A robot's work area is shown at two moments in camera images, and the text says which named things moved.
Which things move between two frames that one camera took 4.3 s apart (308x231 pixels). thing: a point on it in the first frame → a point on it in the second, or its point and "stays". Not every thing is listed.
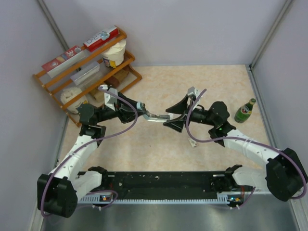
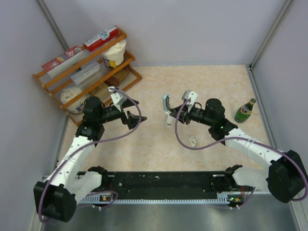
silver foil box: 79,77 stays
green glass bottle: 244,112 stays
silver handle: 157,118 → 166,104
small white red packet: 192,142 stays
